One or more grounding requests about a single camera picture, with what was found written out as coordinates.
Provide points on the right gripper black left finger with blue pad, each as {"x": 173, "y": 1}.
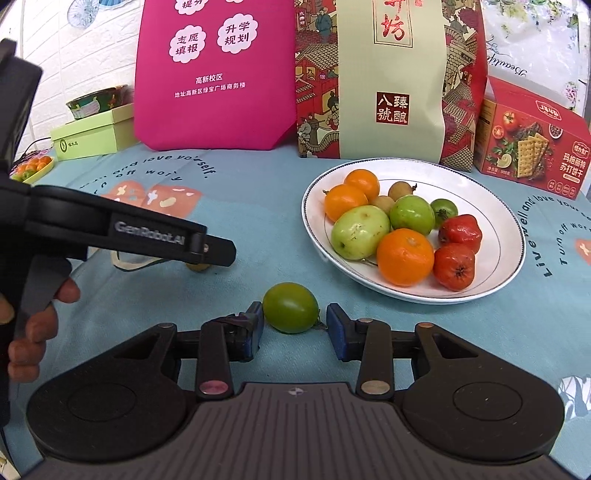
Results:
{"x": 218, "y": 343}

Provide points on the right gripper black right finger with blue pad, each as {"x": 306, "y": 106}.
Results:
{"x": 375, "y": 345}

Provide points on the jaw tip of the black left gripper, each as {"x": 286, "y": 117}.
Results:
{"x": 210, "y": 250}

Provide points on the brown longan fruit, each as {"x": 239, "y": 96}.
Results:
{"x": 400, "y": 189}
{"x": 384, "y": 202}
{"x": 197, "y": 267}

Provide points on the small dark green tomato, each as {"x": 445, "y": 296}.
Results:
{"x": 290, "y": 308}

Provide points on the orange tangerine front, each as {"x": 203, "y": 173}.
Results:
{"x": 405, "y": 257}

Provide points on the orange tangerine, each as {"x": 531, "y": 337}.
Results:
{"x": 405, "y": 257}
{"x": 365, "y": 181}
{"x": 342, "y": 198}

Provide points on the red tomato fruit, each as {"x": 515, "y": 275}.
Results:
{"x": 454, "y": 266}

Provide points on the large bright green fruit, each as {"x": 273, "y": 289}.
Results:
{"x": 413, "y": 212}

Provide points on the small green fruit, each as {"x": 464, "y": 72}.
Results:
{"x": 443, "y": 209}

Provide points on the small tray of fruits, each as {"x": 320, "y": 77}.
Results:
{"x": 32, "y": 170}

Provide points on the person's left hand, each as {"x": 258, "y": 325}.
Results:
{"x": 25, "y": 354}

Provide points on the blue printed tablecloth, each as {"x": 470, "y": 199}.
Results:
{"x": 305, "y": 424}

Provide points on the pale green apple on plate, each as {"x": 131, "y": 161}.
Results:
{"x": 358, "y": 232}

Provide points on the light green box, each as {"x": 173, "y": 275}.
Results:
{"x": 101, "y": 134}

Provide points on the green patterned bowl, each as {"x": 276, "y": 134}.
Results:
{"x": 99, "y": 101}

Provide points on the red wax apple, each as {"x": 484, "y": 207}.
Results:
{"x": 462, "y": 229}

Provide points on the white round plate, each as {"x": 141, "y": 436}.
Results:
{"x": 503, "y": 248}

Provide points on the magenta fabric bag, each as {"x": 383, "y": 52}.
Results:
{"x": 215, "y": 75}

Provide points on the blue paper fan decoration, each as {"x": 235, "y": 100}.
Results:
{"x": 82, "y": 14}

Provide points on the red cracker box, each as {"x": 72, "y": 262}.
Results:
{"x": 526, "y": 138}

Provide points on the red beige liquor gift bag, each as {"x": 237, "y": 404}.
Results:
{"x": 384, "y": 78}

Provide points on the white floral plastic bag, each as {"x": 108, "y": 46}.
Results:
{"x": 544, "y": 43}

